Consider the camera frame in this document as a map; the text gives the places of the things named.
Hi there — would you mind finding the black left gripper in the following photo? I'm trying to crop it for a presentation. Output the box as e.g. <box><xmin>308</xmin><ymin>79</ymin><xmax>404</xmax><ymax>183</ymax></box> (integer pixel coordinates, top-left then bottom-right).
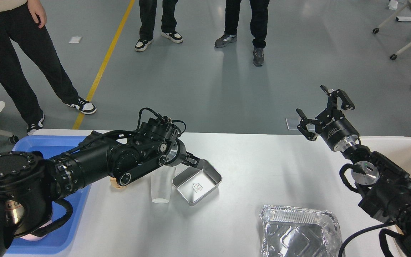
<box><xmin>165</xmin><ymin>138</ymin><xmax>204</xmax><ymax>170</ymax></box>

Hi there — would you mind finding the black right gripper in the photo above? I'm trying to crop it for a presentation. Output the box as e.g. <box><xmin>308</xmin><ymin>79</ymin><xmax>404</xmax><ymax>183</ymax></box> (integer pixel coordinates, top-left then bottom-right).
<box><xmin>296</xmin><ymin>85</ymin><xmax>359</xmax><ymax>152</ymax></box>

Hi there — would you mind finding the stainless steel rectangular container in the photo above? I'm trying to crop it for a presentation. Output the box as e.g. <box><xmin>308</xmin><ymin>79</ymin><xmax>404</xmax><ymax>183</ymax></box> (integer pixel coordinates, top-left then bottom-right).
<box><xmin>172</xmin><ymin>159</ymin><xmax>223</xmax><ymax>206</ymax></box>

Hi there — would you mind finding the aluminium foil tray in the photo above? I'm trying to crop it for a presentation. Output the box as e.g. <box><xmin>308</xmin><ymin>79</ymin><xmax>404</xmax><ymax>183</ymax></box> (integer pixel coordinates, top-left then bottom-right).
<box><xmin>259</xmin><ymin>205</ymin><xmax>342</xmax><ymax>257</ymax></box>

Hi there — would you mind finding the pink ribbed mug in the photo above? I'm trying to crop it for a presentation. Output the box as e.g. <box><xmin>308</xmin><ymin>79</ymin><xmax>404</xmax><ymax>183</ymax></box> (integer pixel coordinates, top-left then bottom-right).
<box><xmin>21</xmin><ymin>219</ymin><xmax>52</xmax><ymax>241</ymax></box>

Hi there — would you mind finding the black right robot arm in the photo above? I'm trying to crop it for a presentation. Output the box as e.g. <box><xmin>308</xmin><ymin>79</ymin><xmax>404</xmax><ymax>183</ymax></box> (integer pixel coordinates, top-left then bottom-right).
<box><xmin>296</xmin><ymin>86</ymin><xmax>411</xmax><ymax>257</ymax></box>

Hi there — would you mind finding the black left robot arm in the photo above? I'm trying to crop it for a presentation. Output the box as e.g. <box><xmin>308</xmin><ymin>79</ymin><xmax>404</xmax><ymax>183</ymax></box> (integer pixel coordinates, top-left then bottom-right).
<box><xmin>0</xmin><ymin>113</ymin><xmax>204</xmax><ymax>257</ymax></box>

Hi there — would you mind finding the clear floor plate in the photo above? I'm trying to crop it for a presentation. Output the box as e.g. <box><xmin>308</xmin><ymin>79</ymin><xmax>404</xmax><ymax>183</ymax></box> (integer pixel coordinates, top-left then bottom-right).
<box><xmin>285</xmin><ymin>117</ymin><xmax>301</xmax><ymax>130</ymax></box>

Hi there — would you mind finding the white paper cup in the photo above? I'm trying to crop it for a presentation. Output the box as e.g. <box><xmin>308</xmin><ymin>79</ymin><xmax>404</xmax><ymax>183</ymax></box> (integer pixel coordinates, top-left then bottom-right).
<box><xmin>151</xmin><ymin>166</ymin><xmax>176</xmax><ymax>203</ymax></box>

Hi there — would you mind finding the crumpled brown paper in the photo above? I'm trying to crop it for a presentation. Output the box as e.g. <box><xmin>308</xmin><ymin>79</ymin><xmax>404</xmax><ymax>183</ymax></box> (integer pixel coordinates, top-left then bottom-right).
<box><xmin>110</xmin><ymin>177</ymin><xmax>127</xmax><ymax>189</ymax></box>

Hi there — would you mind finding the white plastic bin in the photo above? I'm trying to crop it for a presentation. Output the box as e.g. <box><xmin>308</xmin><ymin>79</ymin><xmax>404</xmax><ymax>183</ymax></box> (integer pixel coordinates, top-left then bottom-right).
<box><xmin>346</xmin><ymin>136</ymin><xmax>411</xmax><ymax>257</ymax></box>

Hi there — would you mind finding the person with grey sneakers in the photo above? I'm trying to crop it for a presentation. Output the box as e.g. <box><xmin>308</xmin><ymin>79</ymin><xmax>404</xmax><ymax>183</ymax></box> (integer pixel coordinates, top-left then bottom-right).
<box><xmin>214</xmin><ymin>0</ymin><xmax>270</xmax><ymax>67</ymax></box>

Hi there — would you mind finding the blue plastic tray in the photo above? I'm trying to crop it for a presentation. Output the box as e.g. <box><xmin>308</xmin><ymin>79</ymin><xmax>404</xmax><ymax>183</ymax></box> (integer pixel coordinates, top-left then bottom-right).
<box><xmin>4</xmin><ymin>135</ymin><xmax>95</xmax><ymax>255</ymax></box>

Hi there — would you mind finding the person with black-white sneakers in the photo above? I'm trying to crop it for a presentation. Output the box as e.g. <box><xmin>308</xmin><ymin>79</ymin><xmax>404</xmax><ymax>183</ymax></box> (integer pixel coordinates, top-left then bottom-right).
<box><xmin>135</xmin><ymin>0</ymin><xmax>184</xmax><ymax>52</ymax></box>

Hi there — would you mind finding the person in beige top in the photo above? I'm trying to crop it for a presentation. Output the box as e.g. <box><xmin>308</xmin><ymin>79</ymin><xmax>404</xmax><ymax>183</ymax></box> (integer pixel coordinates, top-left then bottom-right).
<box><xmin>0</xmin><ymin>0</ymin><xmax>97</xmax><ymax>135</ymax></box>

